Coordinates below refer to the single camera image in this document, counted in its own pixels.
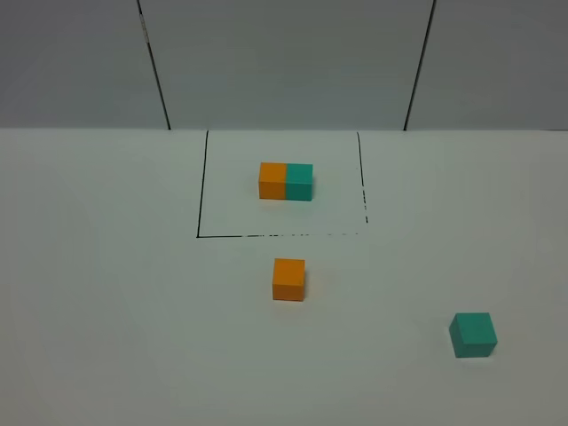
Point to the orange template block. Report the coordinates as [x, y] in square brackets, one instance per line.
[272, 181]

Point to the teal template block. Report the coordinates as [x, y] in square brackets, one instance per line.
[299, 182]

